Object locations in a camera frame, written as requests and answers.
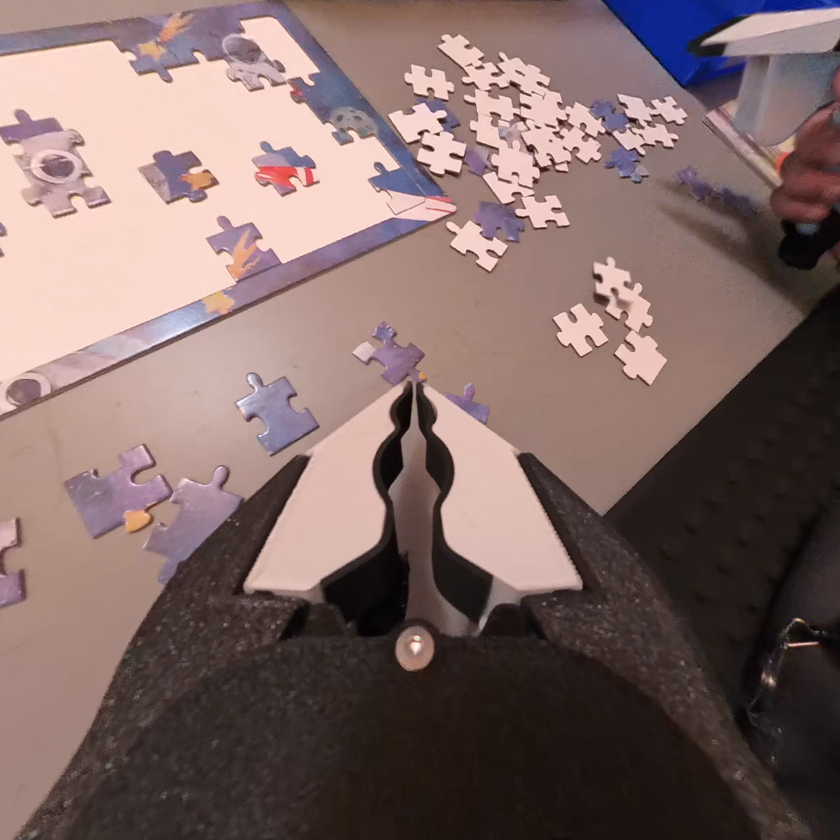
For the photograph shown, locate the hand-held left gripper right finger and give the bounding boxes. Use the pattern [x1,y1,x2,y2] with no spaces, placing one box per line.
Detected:
[415,379,585,621]

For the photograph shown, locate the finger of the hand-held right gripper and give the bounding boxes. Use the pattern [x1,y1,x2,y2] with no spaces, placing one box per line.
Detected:
[686,8,840,60]

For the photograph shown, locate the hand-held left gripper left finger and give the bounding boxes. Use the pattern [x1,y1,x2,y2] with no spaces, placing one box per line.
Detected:
[243,379,416,603]

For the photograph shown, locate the blue puzzle piece white corner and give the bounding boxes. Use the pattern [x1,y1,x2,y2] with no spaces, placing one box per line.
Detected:
[353,322,427,386]

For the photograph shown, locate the blue space puzzle frame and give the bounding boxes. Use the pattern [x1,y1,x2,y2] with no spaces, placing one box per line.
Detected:
[0,0,457,421]

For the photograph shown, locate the grey porthole half puzzle piece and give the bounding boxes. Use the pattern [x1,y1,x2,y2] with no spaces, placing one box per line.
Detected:
[20,154,110,219]

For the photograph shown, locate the grey satellite puzzle piece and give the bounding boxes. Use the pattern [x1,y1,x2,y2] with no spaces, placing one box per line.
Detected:
[0,110,83,175]

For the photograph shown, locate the person's right hand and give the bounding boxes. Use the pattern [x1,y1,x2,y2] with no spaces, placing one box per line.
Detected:
[769,101,840,225]

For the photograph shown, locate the colourful printed cardboard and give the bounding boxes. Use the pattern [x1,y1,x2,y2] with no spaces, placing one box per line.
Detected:
[703,105,788,188]

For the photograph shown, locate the blue plastic bin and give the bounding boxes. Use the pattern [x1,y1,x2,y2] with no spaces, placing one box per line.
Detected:
[602,0,840,86]

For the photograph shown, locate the purple puzzle piece orange edge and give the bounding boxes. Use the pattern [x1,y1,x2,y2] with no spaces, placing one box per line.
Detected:
[64,445,174,540]

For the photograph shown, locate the pale purple puzzle piece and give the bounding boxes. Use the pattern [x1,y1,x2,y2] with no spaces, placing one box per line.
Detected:
[0,518,27,608]

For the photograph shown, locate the red rocket puzzle piece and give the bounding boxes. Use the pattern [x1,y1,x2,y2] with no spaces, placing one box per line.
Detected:
[252,140,320,198]

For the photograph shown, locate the grey moon puzzle piece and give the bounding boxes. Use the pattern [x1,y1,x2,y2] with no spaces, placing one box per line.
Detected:
[327,105,379,147]

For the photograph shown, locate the white astronaut puzzle piece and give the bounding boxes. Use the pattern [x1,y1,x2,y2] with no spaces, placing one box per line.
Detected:
[220,34,290,91]

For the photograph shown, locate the joined comet star puzzle pieces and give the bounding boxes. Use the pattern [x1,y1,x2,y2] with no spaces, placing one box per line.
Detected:
[115,10,202,83]

